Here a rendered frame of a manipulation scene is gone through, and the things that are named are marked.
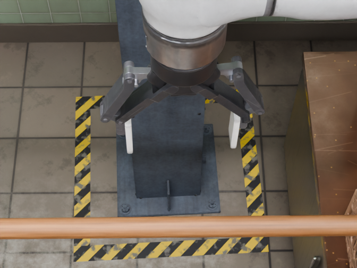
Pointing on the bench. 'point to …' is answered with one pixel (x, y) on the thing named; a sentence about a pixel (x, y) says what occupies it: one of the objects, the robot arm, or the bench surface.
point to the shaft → (178, 227)
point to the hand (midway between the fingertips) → (181, 136)
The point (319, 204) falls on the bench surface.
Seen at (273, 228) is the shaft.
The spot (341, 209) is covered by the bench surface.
